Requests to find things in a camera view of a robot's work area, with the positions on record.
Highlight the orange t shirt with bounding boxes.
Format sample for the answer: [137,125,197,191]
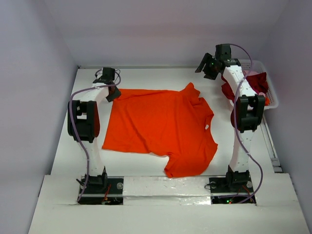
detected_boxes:
[102,83,218,178]

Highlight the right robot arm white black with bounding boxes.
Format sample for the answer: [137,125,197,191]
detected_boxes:
[196,44,266,194]

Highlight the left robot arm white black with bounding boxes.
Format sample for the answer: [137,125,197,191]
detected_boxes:
[67,67,121,193]

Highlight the white plastic basket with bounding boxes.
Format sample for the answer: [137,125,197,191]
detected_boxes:
[229,59,278,110]

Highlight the pink garment in basket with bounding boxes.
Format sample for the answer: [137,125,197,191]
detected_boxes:
[243,70,258,76]

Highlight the dark red t shirt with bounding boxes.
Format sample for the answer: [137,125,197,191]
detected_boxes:
[221,72,269,101]

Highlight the small orange garment in basket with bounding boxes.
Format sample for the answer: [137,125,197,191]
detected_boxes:
[265,97,270,106]

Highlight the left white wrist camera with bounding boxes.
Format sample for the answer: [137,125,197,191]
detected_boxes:
[95,69,103,80]

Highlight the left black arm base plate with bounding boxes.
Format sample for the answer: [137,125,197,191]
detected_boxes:
[78,177,124,205]

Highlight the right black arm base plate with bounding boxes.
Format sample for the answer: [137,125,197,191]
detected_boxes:
[204,177,256,205]

